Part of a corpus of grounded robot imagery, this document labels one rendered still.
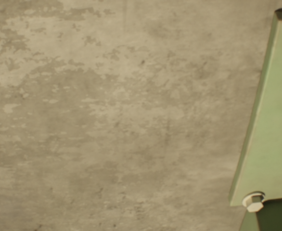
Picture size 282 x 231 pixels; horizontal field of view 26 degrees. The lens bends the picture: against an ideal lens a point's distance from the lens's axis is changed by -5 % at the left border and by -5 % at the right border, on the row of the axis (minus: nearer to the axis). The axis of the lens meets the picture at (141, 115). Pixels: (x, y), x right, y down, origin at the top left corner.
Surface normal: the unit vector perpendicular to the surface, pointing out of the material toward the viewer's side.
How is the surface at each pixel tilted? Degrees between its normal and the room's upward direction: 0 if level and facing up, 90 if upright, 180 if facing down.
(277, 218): 90
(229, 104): 0
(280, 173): 0
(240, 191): 0
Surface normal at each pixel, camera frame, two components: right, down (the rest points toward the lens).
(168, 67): 0.10, 0.73
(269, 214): 0.06, -0.69
